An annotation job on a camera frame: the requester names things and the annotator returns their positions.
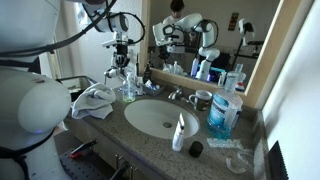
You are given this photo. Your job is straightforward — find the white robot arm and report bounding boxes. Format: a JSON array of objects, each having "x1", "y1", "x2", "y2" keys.
[{"x1": 0, "y1": 0, "x2": 117, "y2": 180}]

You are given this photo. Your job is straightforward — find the black waste bin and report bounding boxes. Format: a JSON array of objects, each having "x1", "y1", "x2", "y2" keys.
[{"x1": 58, "y1": 76, "x2": 96, "y2": 102}]

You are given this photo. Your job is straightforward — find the chrome faucet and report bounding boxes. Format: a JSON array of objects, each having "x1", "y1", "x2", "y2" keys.
[{"x1": 168, "y1": 86, "x2": 189, "y2": 103}]

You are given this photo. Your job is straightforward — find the white crumpled towel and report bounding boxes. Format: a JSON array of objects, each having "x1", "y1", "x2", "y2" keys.
[{"x1": 72, "y1": 83, "x2": 116, "y2": 119}]

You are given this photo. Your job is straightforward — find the red black hand tool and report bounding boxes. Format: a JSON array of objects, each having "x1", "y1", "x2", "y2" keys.
[{"x1": 70, "y1": 139, "x2": 97, "y2": 159}]

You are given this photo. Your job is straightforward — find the white standing tube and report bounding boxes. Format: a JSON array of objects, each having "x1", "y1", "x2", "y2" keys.
[{"x1": 172, "y1": 114, "x2": 185, "y2": 152}]

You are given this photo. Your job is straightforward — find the dark coffee mug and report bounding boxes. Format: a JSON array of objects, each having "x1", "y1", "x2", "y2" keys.
[{"x1": 189, "y1": 90, "x2": 212, "y2": 111}]

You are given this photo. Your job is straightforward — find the black toiletries tray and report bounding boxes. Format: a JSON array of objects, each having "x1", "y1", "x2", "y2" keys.
[{"x1": 143, "y1": 80, "x2": 165, "y2": 96}]

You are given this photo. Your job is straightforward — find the clear green soap dispenser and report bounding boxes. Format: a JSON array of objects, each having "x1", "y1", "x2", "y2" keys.
[{"x1": 122, "y1": 72, "x2": 136, "y2": 102}]

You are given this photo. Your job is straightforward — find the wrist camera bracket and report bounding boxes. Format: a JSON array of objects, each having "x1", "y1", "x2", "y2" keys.
[{"x1": 102, "y1": 33, "x2": 134, "y2": 48}]

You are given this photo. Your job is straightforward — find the clear dental retainer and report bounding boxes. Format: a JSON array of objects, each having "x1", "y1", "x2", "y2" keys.
[{"x1": 226, "y1": 151, "x2": 254, "y2": 174}]

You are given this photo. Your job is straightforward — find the white oval sink basin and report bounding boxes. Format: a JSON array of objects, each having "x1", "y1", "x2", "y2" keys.
[{"x1": 124, "y1": 99, "x2": 200, "y2": 139}]

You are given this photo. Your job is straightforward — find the blue mouthwash bottle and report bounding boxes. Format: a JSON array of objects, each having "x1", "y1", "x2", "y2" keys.
[{"x1": 207, "y1": 75, "x2": 243, "y2": 139}]

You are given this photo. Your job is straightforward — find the blue contact lens blister strip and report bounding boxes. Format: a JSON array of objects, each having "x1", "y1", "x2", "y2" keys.
[{"x1": 129, "y1": 80, "x2": 144, "y2": 96}]

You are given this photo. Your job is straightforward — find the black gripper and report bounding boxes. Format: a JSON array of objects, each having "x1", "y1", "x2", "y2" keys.
[{"x1": 115, "y1": 45, "x2": 130, "y2": 75}]

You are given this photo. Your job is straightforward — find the black round cap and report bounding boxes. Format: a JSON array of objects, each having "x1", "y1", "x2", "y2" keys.
[{"x1": 188, "y1": 141, "x2": 203, "y2": 158}]

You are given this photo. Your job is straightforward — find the wood framed mirror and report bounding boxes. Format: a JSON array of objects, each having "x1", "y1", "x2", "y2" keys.
[{"x1": 140, "y1": 0, "x2": 315, "y2": 109}]

